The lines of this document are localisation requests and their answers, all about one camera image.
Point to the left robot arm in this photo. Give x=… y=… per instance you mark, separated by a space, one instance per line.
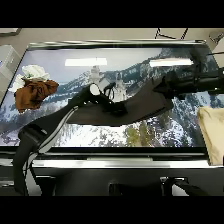
x=50 y=125

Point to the brown garment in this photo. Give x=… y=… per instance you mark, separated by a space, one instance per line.
x=33 y=95

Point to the silver frame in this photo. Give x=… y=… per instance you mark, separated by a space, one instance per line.
x=116 y=163

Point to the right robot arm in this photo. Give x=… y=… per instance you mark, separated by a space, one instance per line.
x=196 y=81

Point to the white garment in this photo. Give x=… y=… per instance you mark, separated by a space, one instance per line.
x=33 y=71

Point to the beige garment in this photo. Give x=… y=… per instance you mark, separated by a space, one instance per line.
x=213 y=133

